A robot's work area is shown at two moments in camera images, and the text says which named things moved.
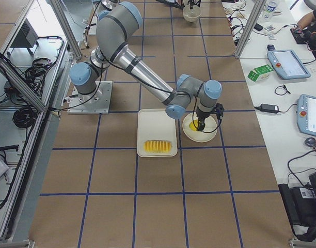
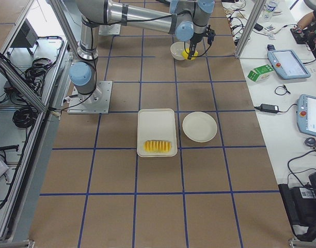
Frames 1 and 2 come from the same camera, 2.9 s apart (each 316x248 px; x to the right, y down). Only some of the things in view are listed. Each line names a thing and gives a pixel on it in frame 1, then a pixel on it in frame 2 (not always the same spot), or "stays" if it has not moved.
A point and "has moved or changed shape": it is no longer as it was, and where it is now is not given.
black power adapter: (269, 108) stays
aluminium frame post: (245, 39) stays
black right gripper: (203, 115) to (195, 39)
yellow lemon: (194, 124) to (185, 54)
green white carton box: (260, 73) stays
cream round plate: (209, 132) stays
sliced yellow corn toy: (157, 146) stays
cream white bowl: (191, 15) has moved or changed shape
